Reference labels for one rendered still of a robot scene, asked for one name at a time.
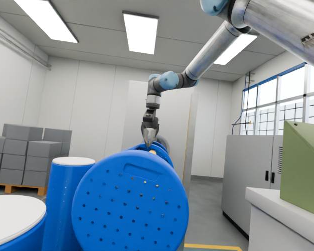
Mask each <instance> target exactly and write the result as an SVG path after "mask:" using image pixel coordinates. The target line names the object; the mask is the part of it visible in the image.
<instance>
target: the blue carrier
mask: <svg viewBox="0 0 314 251"><path fill-rule="evenodd" d="M150 150H155V151H156V153H157V154H156V155H155V154H153V153H151V152H149V151H150ZM120 174H121V175H120ZM132 177H133V178H134V179H132ZM144 181H146V183H145V182H144ZM156 185H158V186H156ZM116 186H117V187H116ZM129 190H130V191H129ZM141 194H142V195H141ZM153 198H154V199H153ZM125 203H126V204H125ZM71 216H72V225H73V230H74V233H75V236H76V238H77V241H78V243H79V245H80V246H81V248H82V249H83V251H176V250H177V249H178V247H179V246H180V244H181V242H182V240H183V238H184V236H185V233H186V230H187V226H188V219H189V206H188V199H187V195H186V192H185V189H184V187H183V184H182V182H181V180H180V178H179V176H178V174H177V173H176V171H175V170H174V167H173V163H172V161H171V158H170V157H169V155H168V152H167V150H166V149H165V147H164V146H163V145H161V144H160V143H158V142H155V141H153V143H152V144H151V146H149V147H147V146H146V144H145V143H141V144H138V145H136V146H133V147H131V148H128V149H125V150H123V151H120V152H118V153H115V154H113V155H110V156H108V157H106V158H104V159H102V160H100V161H99V162H97V163H96V164H95V165H93V166H92V167H91V168H90V169H89V170H88V171H87V172H86V174H85V175H84V176H83V178H82V179H81V181H80V182H79V184H78V186H77V189H76V191H75V194H74V198H73V202H72V212H71Z"/></svg>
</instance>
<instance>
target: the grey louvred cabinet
mask: <svg viewBox="0 0 314 251"><path fill-rule="evenodd" d="M282 150H283V135H227V139H226V151H225V163H224V175H223V188H222V200H221V209H222V211H223V213H222V215H223V216H224V217H225V218H226V219H227V220H228V221H229V222H230V223H231V224H232V225H233V226H234V227H235V228H236V229H237V230H238V231H239V232H240V233H241V234H242V235H243V236H244V237H245V238H246V239H247V240H248V241H249V234H250V220H251V205H252V203H250V202H249V201H247V200H246V199H245V194H246V187H251V188H262V189H273V190H280V184H281V167H282Z"/></svg>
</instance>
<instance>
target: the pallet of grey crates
mask: <svg viewBox="0 0 314 251"><path fill-rule="evenodd" d="M42 134H43V127H35V126H30V125H16V124H4V125H3V131H2V136H0V185H4V186H5V191H4V192H5V193H12V192H14V191H16V190H19V189H21V188H23V187H29V188H38V193H37V195H39V196H44V195H45V194H47V189H48V182H49V176H50V170H51V163H52V161H53V159H55V158H60V157H68V156H69V150H70V144H71V136H72V130H66V129H57V128H45V130H44V136H43V139H42Z"/></svg>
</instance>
